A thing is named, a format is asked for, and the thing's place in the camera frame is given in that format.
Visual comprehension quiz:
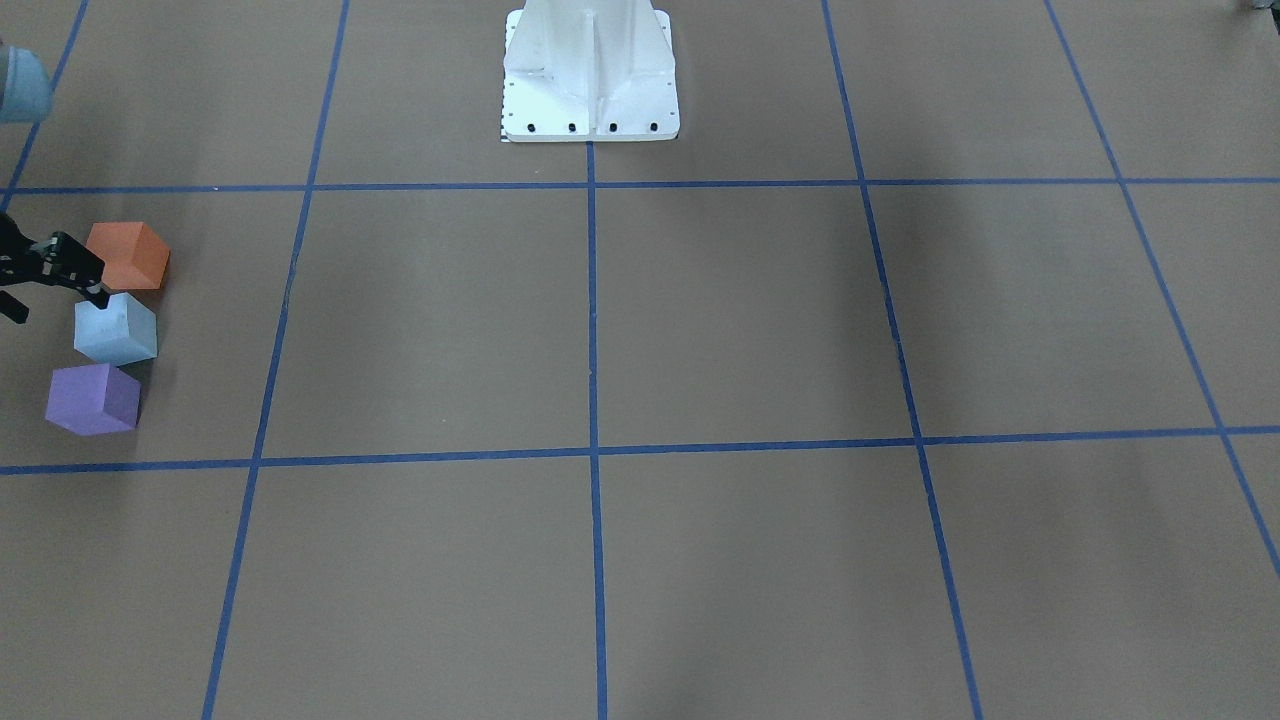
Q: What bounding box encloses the white camera mast base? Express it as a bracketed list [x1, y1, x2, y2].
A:
[500, 1, 681, 143]

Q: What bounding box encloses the purple foam block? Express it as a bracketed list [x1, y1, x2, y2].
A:
[44, 364, 141, 436]

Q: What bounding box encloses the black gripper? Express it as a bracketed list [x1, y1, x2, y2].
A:
[1, 215, 110, 309]

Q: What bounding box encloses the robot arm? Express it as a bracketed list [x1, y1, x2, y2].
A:
[1, 44, 110, 310]

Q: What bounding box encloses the orange foam block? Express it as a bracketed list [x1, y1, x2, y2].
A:
[87, 222, 172, 291]

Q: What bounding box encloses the light blue foam block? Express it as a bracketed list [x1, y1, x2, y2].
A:
[73, 293, 159, 366]

